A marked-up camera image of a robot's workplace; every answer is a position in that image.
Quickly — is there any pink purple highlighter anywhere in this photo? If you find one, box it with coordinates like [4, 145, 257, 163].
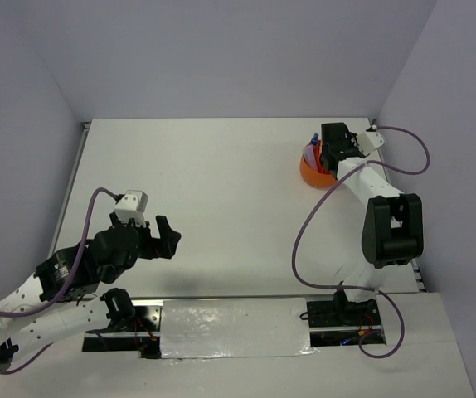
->
[303, 144, 319, 172]

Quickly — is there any light blue highlighter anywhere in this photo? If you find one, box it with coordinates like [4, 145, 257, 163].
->
[303, 145, 318, 172]

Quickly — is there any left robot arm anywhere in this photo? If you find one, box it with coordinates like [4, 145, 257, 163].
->
[0, 216, 181, 375]

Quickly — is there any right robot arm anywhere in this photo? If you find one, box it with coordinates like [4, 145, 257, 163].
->
[320, 122, 424, 324]

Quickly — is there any orange round divided container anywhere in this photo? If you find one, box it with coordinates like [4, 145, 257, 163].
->
[299, 142, 336, 189]

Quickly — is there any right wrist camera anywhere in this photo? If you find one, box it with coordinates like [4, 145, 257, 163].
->
[357, 125, 386, 157]

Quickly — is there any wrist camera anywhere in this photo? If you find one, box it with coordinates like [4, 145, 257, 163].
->
[357, 125, 386, 157]
[114, 190, 148, 227]

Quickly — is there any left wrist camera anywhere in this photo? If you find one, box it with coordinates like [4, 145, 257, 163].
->
[114, 190, 148, 227]

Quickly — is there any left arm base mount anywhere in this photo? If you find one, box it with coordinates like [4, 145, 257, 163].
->
[82, 288, 163, 360]

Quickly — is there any reflective silver base plate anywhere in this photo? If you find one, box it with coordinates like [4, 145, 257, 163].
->
[160, 298, 313, 359]

